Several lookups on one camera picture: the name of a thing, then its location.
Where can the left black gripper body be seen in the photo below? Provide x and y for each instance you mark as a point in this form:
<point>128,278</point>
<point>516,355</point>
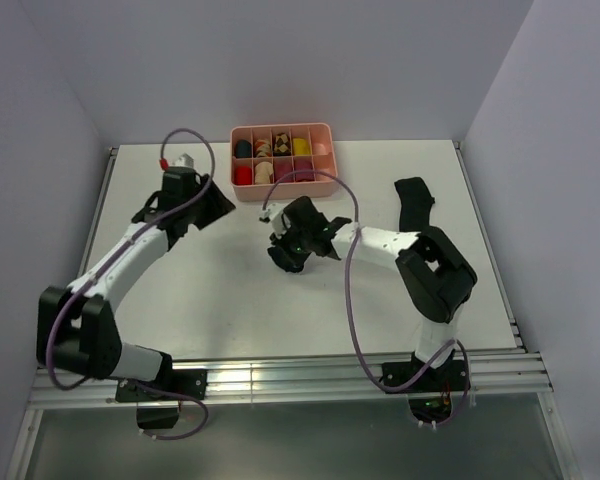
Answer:
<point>206,209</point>

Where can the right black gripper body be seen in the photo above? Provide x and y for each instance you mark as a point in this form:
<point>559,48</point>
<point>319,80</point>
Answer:
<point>293,240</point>

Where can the maroon purple striped sock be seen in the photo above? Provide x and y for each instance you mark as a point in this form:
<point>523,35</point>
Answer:
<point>303,170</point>

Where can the black sock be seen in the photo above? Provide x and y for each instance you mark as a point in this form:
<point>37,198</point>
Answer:
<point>416,203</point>

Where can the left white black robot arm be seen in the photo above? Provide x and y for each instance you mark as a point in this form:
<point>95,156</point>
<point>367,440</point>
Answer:
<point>76,327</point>

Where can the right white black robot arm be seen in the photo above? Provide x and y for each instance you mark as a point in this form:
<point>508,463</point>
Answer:
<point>436,276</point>

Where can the red rolled sock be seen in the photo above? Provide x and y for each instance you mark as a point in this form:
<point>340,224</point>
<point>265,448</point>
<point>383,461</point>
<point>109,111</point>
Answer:
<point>243,175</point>

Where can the maroon rolled sock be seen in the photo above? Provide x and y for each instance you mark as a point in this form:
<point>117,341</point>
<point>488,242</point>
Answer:
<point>283,170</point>

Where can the dark navy rolled sock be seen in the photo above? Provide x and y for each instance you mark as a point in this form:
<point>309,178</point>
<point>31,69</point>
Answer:
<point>243,149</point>

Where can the beige patterned rolled sock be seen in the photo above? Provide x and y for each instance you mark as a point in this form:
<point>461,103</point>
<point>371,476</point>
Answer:
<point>263,173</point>

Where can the yellow rolled sock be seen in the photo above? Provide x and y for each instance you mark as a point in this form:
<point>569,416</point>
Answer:
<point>301,146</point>

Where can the pink divided organizer box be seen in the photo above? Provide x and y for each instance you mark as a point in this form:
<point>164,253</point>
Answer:
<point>322,155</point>

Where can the brown checkered rolled sock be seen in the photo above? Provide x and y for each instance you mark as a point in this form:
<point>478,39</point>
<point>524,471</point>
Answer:
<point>282,145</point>

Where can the brown cream patterned rolled sock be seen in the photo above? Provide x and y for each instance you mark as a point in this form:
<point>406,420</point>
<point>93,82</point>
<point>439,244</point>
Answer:
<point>262,148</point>

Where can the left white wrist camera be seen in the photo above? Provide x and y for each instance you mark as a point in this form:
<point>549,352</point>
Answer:
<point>184,160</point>

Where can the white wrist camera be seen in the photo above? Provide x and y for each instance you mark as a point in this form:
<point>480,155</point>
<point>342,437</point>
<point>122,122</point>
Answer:
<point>273,215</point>
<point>184,160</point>

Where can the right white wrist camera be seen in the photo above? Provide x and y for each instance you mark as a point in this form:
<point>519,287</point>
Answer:
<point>273,215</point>

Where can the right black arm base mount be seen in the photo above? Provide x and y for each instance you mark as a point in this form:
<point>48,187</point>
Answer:
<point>439,384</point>

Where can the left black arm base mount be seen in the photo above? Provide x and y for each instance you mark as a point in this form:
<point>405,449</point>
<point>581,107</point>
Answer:
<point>159,406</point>

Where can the aluminium frame rail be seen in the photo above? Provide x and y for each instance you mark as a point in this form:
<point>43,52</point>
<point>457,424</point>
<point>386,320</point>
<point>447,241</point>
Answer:
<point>330,378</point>

